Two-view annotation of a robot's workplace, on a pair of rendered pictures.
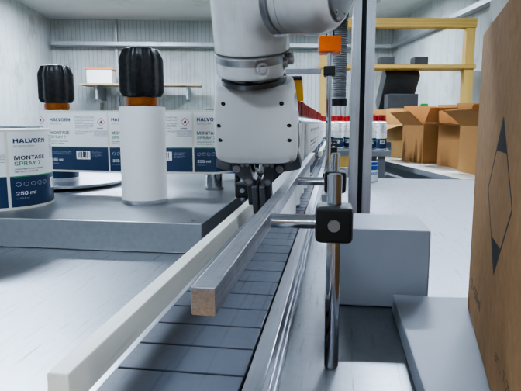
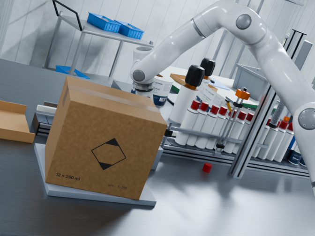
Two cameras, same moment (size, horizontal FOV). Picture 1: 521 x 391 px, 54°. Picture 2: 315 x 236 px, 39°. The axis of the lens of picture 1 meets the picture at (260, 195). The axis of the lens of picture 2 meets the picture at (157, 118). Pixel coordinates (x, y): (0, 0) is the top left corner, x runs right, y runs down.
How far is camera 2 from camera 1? 1.56 m
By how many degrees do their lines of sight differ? 52
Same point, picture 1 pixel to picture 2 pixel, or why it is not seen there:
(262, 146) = not seen: hidden behind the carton
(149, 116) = (184, 91)
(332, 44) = (238, 94)
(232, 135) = not seen: hidden behind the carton
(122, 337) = (53, 110)
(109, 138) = (202, 95)
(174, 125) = (218, 101)
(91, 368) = (43, 108)
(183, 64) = not seen: outside the picture
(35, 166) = (154, 91)
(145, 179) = (175, 112)
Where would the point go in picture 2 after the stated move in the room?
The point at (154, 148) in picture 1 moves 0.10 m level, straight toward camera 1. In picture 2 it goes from (182, 103) to (168, 102)
